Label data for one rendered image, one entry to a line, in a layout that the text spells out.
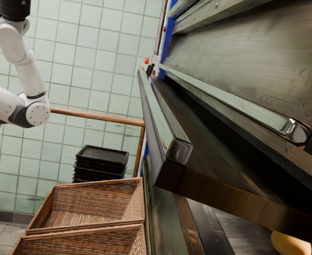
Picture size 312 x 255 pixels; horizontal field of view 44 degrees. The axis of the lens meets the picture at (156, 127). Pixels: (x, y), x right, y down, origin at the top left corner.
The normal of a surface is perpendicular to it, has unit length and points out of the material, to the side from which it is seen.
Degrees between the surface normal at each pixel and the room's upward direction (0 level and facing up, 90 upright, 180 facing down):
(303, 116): 70
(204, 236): 0
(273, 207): 90
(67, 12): 90
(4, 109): 98
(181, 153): 90
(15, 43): 113
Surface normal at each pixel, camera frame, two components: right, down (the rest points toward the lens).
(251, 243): 0.18, -0.97
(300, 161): -0.98, -0.16
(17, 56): 0.00, 0.56
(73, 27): 0.05, 0.19
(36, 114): 0.61, 0.37
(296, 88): -0.86, -0.48
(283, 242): -0.77, -0.40
